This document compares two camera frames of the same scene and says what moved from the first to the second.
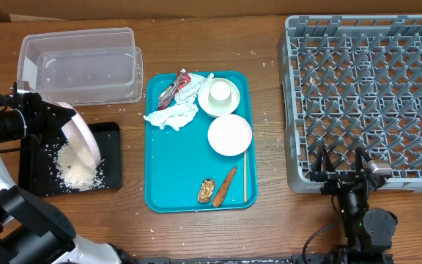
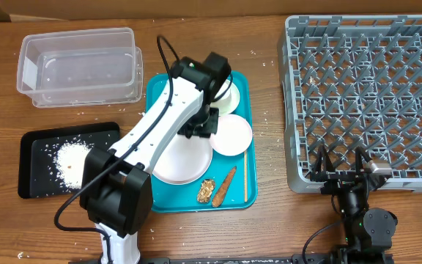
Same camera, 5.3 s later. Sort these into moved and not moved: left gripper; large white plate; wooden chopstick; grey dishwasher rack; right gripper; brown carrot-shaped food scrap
Moved: left gripper; large white plate
Not moved: grey dishwasher rack; wooden chopstick; brown carrot-shaped food scrap; right gripper
